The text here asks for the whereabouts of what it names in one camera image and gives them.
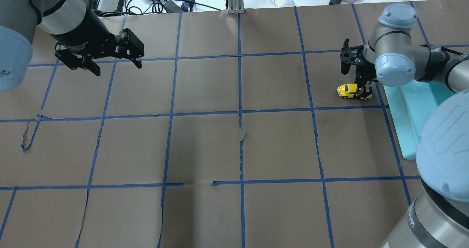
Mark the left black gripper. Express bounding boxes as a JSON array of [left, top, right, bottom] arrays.
[[54, 21, 145, 77]]

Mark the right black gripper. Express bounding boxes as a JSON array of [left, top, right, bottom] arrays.
[[340, 39, 374, 97]]

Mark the yellow toy beetle car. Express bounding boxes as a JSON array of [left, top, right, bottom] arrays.
[[337, 83, 372, 100]]

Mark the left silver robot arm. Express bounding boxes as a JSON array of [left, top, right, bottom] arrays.
[[0, 0, 145, 92]]

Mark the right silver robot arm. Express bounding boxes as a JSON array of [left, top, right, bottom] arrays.
[[337, 3, 469, 248]]

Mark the black power adapter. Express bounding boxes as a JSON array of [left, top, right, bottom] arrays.
[[97, 0, 124, 12]]

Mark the light blue plastic bin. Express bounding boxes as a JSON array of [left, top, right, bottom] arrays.
[[384, 81, 455, 160]]

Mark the brown paper table cover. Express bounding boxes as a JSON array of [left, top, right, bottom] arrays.
[[0, 0, 469, 248]]

